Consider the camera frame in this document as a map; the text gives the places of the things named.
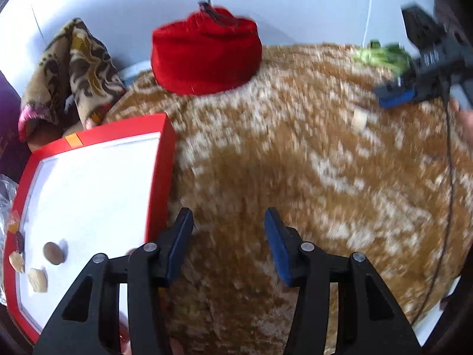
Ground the purple fabric bag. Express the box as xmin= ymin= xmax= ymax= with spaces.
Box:
xmin=0 ymin=73 xmax=31 ymax=183

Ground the clear plastic bag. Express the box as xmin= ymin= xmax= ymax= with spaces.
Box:
xmin=0 ymin=174 xmax=18 ymax=306

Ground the green long beans bunch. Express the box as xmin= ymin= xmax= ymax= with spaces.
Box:
xmin=353 ymin=39 xmax=412 ymax=75

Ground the brown velvet table cloth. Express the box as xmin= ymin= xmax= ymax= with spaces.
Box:
xmin=106 ymin=44 xmax=472 ymax=354

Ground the patterned beige brown cloth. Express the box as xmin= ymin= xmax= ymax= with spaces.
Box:
xmin=18 ymin=18 xmax=126 ymax=142

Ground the round brown longan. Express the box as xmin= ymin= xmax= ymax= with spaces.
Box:
xmin=43 ymin=242 xmax=66 ymax=265

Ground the red velvet drawstring bag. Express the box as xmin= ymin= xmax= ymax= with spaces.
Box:
xmin=151 ymin=2 xmax=262 ymax=95

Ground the small beige yam chunk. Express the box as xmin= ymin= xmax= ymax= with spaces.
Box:
xmin=9 ymin=251 xmax=25 ymax=273

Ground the dried red jujube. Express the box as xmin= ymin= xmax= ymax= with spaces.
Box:
xmin=15 ymin=231 xmax=25 ymax=254

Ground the red box white inside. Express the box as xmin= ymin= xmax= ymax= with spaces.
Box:
xmin=3 ymin=113 xmax=176 ymax=342

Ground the orange dried fruit piece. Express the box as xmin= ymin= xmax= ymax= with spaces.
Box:
xmin=7 ymin=210 xmax=21 ymax=234

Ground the black cable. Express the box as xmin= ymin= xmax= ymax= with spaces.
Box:
xmin=409 ymin=77 xmax=459 ymax=328

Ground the large beige yam chunk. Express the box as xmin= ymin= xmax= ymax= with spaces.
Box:
xmin=27 ymin=268 xmax=48 ymax=293

